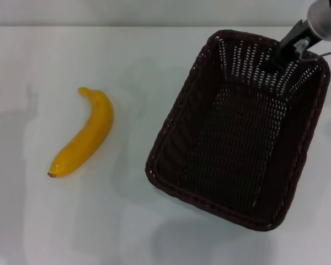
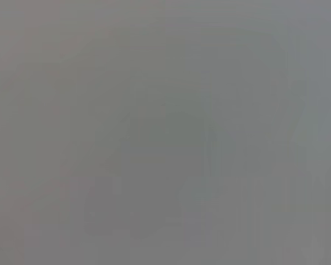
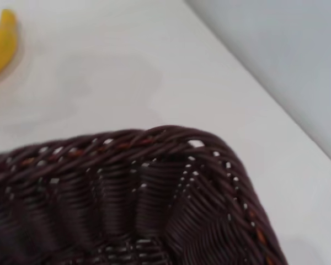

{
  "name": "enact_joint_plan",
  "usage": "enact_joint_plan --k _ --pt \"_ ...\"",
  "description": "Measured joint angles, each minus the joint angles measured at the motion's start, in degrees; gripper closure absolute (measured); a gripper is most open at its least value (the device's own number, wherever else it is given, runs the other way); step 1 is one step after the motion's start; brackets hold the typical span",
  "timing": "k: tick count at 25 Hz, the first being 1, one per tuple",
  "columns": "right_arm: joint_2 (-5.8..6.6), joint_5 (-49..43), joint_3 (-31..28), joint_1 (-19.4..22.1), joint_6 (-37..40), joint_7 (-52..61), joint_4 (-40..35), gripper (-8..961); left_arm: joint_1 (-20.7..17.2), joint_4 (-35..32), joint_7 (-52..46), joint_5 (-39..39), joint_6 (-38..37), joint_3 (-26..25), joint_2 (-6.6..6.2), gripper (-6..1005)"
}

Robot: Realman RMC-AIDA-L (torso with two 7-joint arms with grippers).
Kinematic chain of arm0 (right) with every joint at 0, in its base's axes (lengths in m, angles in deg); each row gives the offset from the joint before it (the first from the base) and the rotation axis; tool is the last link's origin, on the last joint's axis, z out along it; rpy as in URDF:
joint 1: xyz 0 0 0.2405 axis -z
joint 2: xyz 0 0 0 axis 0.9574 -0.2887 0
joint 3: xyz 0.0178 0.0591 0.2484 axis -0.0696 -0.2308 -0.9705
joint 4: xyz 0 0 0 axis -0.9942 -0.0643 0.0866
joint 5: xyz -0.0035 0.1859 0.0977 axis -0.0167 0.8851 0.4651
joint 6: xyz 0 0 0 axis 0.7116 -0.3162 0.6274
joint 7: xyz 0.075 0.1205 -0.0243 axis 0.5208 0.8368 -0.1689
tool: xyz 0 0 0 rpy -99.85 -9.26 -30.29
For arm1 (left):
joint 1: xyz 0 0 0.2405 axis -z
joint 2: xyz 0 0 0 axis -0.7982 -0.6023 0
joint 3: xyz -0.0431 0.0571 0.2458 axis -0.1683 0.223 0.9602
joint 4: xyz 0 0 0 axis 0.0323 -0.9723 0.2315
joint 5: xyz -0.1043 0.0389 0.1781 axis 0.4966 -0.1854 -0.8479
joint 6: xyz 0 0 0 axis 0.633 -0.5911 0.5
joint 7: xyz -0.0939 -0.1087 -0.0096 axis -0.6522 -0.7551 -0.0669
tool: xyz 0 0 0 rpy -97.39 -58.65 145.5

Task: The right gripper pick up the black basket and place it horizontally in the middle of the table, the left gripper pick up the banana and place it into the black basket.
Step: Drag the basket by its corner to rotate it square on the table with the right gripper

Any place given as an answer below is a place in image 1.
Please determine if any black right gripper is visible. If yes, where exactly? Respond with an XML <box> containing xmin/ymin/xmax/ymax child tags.
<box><xmin>272</xmin><ymin>19</ymin><xmax>323</xmax><ymax>70</ymax></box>

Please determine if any dark brown woven basket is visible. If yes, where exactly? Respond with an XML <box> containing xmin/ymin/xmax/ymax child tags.
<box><xmin>145</xmin><ymin>29</ymin><xmax>331</xmax><ymax>232</ymax></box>

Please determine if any yellow banana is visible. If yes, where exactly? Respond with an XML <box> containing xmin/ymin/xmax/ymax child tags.
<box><xmin>47</xmin><ymin>87</ymin><xmax>114</xmax><ymax>178</ymax></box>

